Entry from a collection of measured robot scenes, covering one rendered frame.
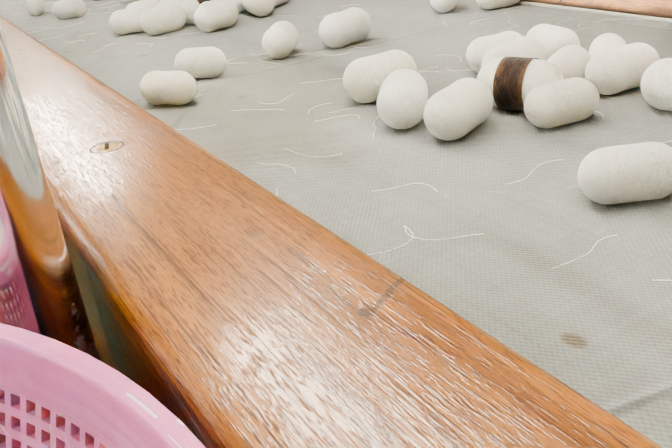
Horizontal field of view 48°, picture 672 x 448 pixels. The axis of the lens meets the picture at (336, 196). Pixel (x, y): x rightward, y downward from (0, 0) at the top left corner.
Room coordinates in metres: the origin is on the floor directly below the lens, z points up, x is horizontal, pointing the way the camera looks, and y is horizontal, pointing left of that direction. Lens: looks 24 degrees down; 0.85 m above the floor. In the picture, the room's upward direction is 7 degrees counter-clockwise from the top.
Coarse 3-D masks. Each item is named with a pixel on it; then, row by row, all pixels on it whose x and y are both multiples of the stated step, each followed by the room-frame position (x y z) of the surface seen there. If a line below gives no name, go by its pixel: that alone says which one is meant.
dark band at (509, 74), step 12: (504, 60) 0.31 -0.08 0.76; (516, 60) 0.31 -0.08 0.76; (528, 60) 0.30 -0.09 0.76; (504, 72) 0.30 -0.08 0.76; (516, 72) 0.30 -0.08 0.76; (504, 84) 0.30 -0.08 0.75; (516, 84) 0.30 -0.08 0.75; (504, 96) 0.30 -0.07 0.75; (516, 96) 0.30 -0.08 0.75; (504, 108) 0.30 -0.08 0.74; (516, 108) 0.30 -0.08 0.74
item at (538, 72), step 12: (492, 60) 0.31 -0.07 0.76; (540, 60) 0.30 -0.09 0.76; (480, 72) 0.31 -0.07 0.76; (492, 72) 0.31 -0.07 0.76; (528, 72) 0.30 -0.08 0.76; (540, 72) 0.29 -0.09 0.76; (552, 72) 0.29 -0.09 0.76; (492, 84) 0.30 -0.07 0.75; (528, 84) 0.29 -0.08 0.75; (540, 84) 0.29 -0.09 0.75
